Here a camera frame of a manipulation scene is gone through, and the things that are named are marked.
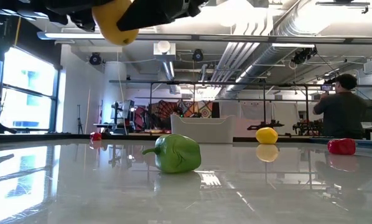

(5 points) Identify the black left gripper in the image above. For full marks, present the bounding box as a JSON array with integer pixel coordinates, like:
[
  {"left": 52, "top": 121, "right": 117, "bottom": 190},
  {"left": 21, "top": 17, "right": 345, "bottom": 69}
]
[{"left": 0, "top": 0, "right": 98, "bottom": 32}]

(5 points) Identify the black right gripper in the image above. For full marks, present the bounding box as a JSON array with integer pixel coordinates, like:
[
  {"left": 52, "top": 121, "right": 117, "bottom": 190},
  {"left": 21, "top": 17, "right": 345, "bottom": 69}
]
[{"left": 116, "top": 0, "right": 205, "bottom": 32}]

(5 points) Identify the white plastic basket with handles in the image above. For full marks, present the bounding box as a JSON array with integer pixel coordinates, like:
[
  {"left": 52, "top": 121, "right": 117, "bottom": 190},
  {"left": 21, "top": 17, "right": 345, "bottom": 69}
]
[{"left": 170, "top": 114, "right": 236, "bottom": 144}]

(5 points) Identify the small green bell pepper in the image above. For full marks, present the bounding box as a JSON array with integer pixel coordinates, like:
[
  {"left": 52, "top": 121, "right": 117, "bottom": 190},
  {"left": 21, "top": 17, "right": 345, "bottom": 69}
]
[{"left": 142, "top": 133, "right": 202, "bottom": 174}]

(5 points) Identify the small red bell pepper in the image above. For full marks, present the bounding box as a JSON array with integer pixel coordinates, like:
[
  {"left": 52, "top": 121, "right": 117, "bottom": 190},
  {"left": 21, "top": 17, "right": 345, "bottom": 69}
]
[{"left": 327, "top": 138, "right": 357, "bottom": 156}]

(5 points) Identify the black round ceiling speaker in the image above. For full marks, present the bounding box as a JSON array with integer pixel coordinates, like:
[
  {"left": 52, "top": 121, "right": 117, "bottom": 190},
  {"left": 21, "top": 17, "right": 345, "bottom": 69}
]
[
  {"left": 192, "top": 49, "right": 205, "bottom": 62},
  {"left": 89, "top": 52, "right": 102, "bottom": 66}
]

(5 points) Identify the long overhead metal beam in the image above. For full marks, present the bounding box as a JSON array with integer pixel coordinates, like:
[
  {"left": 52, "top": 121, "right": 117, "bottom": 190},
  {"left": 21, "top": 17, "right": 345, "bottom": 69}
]
[{"left": 36, "top": 30, "right": 372, "bottom": 45}]

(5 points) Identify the large bright window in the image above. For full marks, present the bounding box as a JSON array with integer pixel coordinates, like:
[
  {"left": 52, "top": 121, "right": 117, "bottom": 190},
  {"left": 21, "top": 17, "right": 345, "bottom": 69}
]
[{"left": 0, "top": 46, "right": 61, "bottom": 134}]

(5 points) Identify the black tripod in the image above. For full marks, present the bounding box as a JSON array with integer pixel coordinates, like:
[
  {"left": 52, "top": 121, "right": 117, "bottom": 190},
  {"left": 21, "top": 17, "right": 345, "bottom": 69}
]
[{"left": 76, "top": 104, "right": 84, "bottom": 134}]

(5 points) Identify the background workstation with monitor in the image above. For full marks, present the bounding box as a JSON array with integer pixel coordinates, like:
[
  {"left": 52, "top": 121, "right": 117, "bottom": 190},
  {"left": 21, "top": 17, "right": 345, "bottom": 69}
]
[{"left": 94, "top": 99, "right": 136, "bottom": 135}]

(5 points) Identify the black ceiling spotlight cluster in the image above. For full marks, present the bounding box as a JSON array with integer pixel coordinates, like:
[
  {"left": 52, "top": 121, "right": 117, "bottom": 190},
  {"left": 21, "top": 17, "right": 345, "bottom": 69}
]
[{"left": 291, "top": 46, "right": 318, "bottom": 65}]

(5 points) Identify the yellow lemon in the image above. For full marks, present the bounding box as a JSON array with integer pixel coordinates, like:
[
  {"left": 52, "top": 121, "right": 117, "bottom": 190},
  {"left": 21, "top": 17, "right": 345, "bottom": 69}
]
[{"left": 255, "top": 127, "right": 279, "bottom": 145}]

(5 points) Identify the person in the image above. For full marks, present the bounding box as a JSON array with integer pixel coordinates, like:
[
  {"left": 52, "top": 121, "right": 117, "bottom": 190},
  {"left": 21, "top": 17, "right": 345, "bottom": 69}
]
[{"left": 312, "top": 73, "right": 368, "bottom": 140}]

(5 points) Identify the dark background monitor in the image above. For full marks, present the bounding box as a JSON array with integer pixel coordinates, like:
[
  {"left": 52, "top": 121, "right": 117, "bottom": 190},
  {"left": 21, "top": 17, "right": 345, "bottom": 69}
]
[{"left": 361, "top": 99, "right": 372, "bottom": 123}]

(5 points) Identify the yellow hanging strap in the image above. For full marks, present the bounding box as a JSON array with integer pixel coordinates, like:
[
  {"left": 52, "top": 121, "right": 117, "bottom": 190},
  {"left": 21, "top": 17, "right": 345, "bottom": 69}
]
[{"left": 14, "top": 17, "right": 21, "bottom": 47}]

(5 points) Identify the colourful patterned wall hanging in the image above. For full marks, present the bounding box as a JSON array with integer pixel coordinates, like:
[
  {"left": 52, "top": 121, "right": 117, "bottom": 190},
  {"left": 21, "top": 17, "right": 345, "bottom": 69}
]
[{"left": 133, "top": 99, "right": 214, "bottom": 131}]

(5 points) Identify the black pipe rack frame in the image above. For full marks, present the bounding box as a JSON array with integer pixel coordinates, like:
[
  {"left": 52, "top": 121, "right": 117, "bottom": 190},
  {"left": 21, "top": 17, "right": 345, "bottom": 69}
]
[{"left": 109, "top": 80, "right": 372, "bottom": 138}]

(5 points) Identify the silver ventilation duct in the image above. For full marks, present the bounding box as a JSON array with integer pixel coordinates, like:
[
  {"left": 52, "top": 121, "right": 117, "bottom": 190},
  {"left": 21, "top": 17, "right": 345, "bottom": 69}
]
[{"left": 218, "top": 0, "right": 317, "bottom": 99}]

